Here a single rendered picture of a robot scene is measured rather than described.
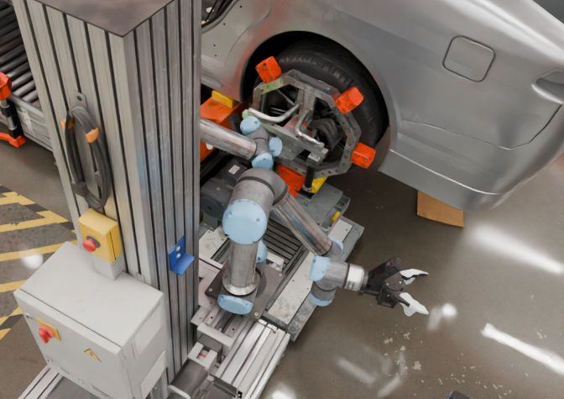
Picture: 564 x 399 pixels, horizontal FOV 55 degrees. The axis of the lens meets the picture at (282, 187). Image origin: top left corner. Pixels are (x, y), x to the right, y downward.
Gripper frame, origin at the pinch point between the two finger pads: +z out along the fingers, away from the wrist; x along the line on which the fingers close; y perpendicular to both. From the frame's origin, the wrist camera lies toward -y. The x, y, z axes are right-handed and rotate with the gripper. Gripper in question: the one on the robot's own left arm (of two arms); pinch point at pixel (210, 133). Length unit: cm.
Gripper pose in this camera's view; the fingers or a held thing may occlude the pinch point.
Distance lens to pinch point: 233.1
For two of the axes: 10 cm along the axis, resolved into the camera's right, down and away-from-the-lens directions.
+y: -0.1, 9.7, 2.4
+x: 5.8, -1.9, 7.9
